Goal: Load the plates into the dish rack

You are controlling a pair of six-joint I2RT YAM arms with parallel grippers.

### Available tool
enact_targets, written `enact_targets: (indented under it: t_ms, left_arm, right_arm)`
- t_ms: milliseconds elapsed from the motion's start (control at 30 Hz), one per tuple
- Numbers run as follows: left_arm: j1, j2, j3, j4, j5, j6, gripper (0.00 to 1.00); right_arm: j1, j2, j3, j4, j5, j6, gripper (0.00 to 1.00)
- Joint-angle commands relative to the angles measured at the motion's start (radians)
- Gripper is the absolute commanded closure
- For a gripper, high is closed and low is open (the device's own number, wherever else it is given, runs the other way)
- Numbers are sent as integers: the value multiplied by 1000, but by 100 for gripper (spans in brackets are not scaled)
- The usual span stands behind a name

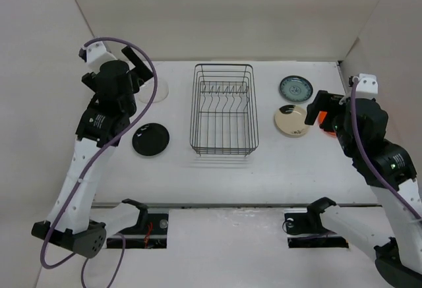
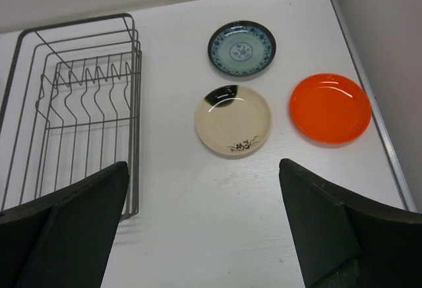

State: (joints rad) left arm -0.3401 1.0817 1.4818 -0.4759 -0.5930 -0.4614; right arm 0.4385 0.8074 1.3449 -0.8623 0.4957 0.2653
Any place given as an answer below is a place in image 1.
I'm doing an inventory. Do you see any blue patterned plate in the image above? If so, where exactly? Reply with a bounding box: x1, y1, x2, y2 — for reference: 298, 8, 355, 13
279, 75, 313, 103

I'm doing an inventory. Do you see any cream plate with flowers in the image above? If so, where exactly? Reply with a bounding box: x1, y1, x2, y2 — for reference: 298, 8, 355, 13
274, 105, 309, 137

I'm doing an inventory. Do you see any black plate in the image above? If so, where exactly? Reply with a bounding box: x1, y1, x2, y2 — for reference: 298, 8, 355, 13
132, 123, 170, 157

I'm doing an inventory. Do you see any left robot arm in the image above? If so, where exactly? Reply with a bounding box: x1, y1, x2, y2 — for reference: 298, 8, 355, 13
31, 43, 154, 265

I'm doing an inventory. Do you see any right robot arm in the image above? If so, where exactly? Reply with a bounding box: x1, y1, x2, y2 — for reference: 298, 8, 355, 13
296, 90, 421, 287

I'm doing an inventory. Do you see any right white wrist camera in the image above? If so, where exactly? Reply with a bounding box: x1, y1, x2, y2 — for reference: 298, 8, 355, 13
349, 73, 378, 100

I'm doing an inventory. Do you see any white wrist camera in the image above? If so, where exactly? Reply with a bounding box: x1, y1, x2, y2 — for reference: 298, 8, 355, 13
78, 42, 117, 73
349, 73, 378, 100

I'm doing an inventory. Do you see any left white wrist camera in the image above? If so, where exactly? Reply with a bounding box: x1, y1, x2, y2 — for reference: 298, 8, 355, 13
78, 42, 117, 73

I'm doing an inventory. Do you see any grey wire dish rack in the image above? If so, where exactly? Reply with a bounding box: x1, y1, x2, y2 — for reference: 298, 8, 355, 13
189, 63, 259, 156

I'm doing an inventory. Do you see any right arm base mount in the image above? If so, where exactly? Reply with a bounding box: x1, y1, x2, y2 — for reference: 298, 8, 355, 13
282, 211, 349, 248

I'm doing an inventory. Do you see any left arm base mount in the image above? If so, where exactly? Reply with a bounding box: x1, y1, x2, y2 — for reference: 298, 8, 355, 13
120, 208, 169, 249

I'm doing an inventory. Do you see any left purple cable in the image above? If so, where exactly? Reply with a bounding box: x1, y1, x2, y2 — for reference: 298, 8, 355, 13
40, 38, 158, 287

